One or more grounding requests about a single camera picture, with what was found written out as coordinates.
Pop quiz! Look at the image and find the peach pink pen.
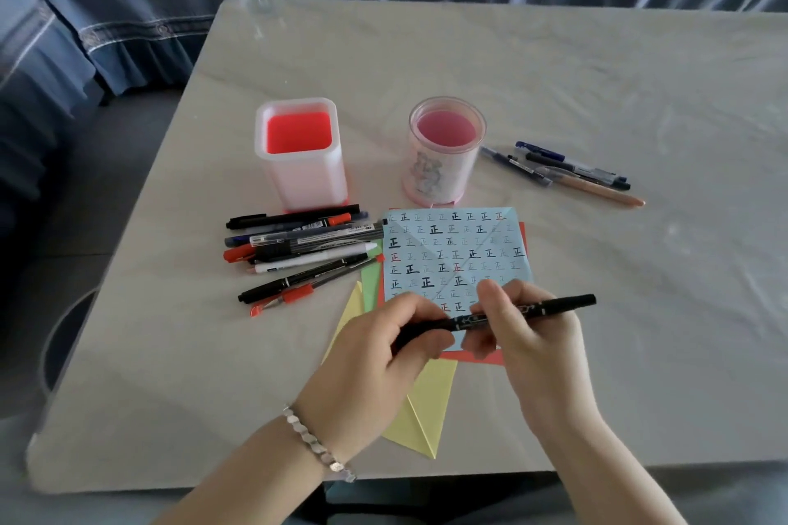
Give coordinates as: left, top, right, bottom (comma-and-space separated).
535, 166, 647, 209

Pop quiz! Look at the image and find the green paper sheet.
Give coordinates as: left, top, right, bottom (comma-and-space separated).
360, 238, 387, 313

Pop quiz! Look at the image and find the person's right hand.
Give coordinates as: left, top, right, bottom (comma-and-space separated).
461, 279, 603, 441

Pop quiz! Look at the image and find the black grey barrel pen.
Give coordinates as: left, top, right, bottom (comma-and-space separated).
525, 152, 632, 192

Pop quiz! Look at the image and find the white pen with black label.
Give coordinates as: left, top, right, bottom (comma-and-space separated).
254, 242, 378, 275

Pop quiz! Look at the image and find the round pink pen holder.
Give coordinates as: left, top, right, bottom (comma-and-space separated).
401, 96, 488, 207

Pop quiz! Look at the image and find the person's left hand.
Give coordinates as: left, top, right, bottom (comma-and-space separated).
294, 291, 456, 464

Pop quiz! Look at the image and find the black marker pen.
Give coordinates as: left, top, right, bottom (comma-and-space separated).
225, 212, 272, 231

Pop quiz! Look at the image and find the thin black pen with clip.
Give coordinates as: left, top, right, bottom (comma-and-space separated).
391, 294, 598, 354

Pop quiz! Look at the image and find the red gel pen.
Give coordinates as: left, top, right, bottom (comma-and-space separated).
250, 257, 386, 317

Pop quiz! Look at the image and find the thick black grey marker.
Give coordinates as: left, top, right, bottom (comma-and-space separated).
252, 229, 385, 264

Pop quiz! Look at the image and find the yellow paper sheet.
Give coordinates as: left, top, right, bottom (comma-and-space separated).
319, 281, 460, 460

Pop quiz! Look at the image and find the blue paper with writing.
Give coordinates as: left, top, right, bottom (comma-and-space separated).
381, 208, 534, 354

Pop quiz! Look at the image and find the clear gold ink pen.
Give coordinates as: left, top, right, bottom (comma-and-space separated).
307, 262, 378, 293

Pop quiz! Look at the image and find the white pen with blue cap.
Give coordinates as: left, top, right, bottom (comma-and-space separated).
515, 141, 629, 185

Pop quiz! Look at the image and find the square white red pen holder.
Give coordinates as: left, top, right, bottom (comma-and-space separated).
254, 97, 350, 213

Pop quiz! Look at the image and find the silver link bracelet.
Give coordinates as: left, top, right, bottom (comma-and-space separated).
282, 404, 358, 484

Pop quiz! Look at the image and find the black brush pen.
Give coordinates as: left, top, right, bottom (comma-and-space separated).
245, 204, 361, 234

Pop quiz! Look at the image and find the red paper sheet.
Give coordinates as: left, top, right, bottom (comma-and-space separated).
375, 221, 530, 366

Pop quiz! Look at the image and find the navy pen with lavender end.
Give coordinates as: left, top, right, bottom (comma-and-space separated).
479, 146, 553, 188

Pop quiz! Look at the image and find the thin black fineliner pen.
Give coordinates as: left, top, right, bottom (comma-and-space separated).
238, 253, 369, 305

